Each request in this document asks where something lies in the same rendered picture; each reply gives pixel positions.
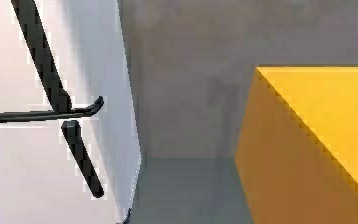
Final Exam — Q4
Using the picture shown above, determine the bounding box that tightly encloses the yellow cupboard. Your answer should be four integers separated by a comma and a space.
234, 65, 358, 224

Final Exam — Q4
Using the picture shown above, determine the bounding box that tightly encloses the white fridge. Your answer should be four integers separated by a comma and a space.
0, 0, 142, 224

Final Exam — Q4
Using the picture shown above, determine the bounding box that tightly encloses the short black fridge handle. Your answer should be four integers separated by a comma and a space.
60, 120, 106, 199

